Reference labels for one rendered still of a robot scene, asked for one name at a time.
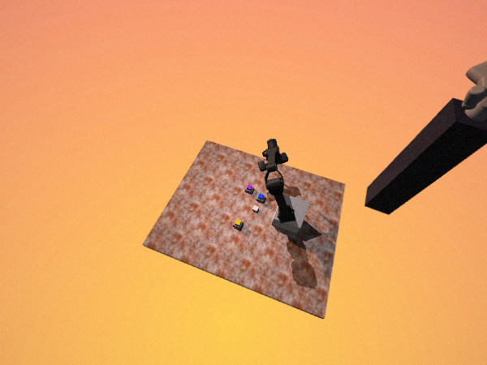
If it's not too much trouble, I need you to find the purple button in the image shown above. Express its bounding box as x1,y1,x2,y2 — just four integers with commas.
245,184,254,194

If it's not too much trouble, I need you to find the blue button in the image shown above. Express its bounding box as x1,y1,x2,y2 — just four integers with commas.
256,193,265,203

